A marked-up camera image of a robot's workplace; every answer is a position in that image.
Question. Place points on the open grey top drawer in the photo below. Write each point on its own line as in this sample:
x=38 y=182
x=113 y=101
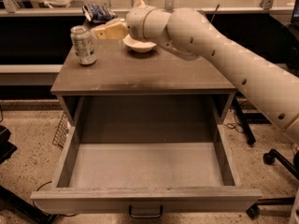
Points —
x=146 y=151

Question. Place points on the black table leg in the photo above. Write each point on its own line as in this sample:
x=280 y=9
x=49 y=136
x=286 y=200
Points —
x=244 y=124

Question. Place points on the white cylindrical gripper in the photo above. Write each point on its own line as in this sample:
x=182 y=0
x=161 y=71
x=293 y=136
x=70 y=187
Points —
x=135 y=23

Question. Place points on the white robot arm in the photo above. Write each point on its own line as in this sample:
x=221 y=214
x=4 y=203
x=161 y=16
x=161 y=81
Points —
x=188 y=34

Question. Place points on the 7up soda can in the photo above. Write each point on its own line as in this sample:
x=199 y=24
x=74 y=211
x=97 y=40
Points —
x=83 y=45

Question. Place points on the blue chip bag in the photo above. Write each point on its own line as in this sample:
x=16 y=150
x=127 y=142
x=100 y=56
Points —
x=98 y=14

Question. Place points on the black metal drawer handle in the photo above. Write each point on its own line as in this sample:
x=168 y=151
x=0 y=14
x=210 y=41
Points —
x=143 y=213

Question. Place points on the white paper bowl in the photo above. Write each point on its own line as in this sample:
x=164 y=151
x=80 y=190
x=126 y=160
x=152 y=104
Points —
x=138 y=46

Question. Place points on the grey cabinet with top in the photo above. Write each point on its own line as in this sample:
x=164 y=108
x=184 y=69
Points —
x=120 y=71

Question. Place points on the wire mesh rack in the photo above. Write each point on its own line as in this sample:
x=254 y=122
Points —
x=61 y=133

